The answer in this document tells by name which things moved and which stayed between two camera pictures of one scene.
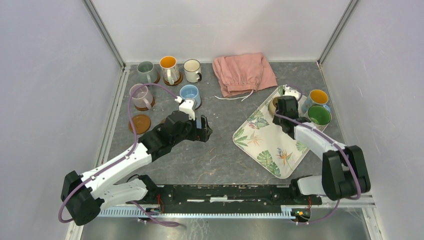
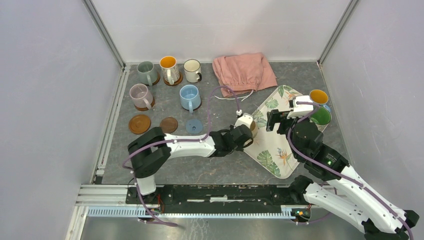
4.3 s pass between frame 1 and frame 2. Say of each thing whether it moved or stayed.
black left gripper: moved
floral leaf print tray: stayed
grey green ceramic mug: stayed
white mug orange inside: stayed
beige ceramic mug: moved
